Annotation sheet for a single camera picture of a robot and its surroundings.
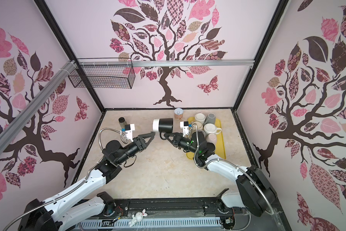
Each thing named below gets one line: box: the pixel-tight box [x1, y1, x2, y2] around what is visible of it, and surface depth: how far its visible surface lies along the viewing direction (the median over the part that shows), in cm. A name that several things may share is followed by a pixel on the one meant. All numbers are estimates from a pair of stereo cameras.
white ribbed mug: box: [203, 123, 222, 136], surface depth 100 cm
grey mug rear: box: [203, 112, 216, 127], surface depth 105 cm
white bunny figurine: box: [128, 208, 149, 228], surface depth 71 cm
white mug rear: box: [194, 112, 207, 125], surface depth 108 cm
